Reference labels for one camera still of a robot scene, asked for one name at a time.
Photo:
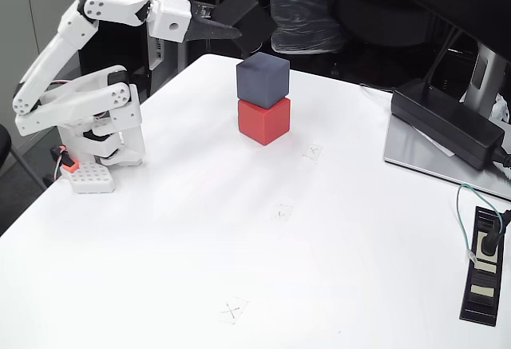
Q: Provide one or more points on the white perforated table clamp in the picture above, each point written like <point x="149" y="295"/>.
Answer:
<point x="92" y="177"/>

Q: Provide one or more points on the black power plug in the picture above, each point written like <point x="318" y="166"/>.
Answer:
<point x="489" y="243"/>

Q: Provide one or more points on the black office chair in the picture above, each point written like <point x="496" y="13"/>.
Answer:
<point x="3" y="145"/>

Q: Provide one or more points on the black power adapter brick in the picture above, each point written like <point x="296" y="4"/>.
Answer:
<point x="443" y="121"/>

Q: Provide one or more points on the silver monitor stand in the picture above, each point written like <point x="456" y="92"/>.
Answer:
<point x="415" y="153"/>

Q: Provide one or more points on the clear tape with X mark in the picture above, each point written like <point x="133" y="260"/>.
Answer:
<point x="313" y="151"/>
<point x="281" y="214"/>
<point x="233" y="310"/>

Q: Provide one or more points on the crumpled white plastic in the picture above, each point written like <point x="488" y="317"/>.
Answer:
<point x="502" y="109"/>

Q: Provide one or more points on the plastic wrapped black bin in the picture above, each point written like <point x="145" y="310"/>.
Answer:
<point x="307" y="17"/>

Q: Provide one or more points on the black flat panel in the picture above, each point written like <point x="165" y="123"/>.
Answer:
<point x="104" y="49"/>

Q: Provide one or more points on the black equipment case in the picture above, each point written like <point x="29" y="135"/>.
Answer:
<point x="211" y="48"/>

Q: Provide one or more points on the red block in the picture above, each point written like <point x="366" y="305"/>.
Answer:
<point x="265" y="125"/>

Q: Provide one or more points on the grey block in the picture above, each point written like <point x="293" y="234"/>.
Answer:
<point x="261" y="79"/>

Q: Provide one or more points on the black block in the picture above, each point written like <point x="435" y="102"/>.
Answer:
<point x="249" y="17"/>

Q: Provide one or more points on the black power strip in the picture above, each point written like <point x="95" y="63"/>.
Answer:
<point x="479" y="305"/>

